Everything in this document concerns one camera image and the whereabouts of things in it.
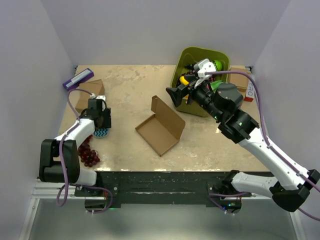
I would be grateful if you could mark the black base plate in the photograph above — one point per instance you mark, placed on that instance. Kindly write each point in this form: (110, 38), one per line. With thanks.
(160, 188)

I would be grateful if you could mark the green plastic basket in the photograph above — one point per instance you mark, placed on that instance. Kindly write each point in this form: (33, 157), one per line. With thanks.
(190, 56)

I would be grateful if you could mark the white red carton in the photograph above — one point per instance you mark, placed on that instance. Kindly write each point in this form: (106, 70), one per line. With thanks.
(250, 92)

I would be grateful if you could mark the purple rectangular box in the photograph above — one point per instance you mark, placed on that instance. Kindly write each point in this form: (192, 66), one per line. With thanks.
(79, 78)

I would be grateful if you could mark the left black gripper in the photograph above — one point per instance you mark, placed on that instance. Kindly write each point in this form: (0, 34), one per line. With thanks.
(106, 123)

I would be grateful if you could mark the brown cardboard paper box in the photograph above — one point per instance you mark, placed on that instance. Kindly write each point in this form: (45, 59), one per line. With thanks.
(163, 129)

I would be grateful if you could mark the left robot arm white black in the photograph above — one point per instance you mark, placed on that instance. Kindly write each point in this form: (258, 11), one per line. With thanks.
(59, 161)

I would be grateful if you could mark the red grape bunch on table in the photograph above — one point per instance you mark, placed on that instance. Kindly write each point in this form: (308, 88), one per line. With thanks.
(88, 156)

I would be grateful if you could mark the red grape bunch in basket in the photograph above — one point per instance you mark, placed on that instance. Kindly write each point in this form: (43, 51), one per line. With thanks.
(192, 76)

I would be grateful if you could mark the yellow mango toy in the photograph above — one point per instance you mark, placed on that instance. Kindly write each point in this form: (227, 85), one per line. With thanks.
(183, 81)

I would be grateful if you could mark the green round melon toy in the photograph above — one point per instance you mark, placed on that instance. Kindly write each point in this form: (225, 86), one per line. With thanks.
(218, 65)

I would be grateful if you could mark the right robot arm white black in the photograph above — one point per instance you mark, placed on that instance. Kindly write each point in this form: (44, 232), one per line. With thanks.
(290, 183)

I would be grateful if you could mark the folded cardboard box top right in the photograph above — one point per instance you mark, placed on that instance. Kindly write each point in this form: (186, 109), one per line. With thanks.
(239, 80)

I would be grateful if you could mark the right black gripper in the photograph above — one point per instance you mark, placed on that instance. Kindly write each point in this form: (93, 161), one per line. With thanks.
(177, 94)

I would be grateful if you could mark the blue zigzag sponge pad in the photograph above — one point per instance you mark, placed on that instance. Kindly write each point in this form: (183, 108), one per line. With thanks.
(100, 133)

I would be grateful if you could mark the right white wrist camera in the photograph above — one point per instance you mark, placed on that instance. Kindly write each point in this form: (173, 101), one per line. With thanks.
(201, 68)

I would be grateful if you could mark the dark purple grape bunch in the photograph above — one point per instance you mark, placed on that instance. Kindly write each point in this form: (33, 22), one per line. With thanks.
(189, 67)

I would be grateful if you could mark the pink dragon fruit toy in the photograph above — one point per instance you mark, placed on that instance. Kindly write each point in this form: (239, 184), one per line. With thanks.
(215, 84)

